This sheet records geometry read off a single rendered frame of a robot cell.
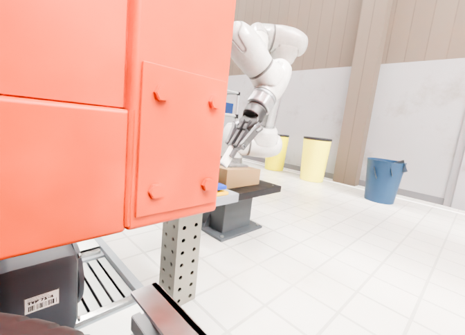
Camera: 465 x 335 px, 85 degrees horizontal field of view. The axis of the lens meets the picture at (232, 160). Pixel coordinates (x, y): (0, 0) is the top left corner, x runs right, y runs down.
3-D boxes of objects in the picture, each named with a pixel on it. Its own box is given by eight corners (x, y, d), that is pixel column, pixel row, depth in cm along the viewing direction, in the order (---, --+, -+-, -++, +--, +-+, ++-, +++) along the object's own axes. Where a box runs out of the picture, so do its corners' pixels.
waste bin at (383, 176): (409, 205, 268) (418, 160, 261) (391, 209, 247) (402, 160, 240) (370, 194, 302) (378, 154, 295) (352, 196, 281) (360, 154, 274)
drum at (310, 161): (330, 181, 349) (337, 140, 340) (317, 184, 324) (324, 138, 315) (306, 176, 376) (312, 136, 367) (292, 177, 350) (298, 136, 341)
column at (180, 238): (158, 295, 96) (165, 188, 90) (180, 284, 103) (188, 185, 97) (171, 310, 89) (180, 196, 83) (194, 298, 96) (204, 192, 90)
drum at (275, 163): (288, 170, 404) (293, 136, 395) (276, 171, 379) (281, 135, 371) (271, 166, 428) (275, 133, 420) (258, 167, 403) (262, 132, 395)
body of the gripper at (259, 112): (271, 116, 88) (259, 138, 85) (252, 115, 94) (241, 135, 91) (261, 101, 83) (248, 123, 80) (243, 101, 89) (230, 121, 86)
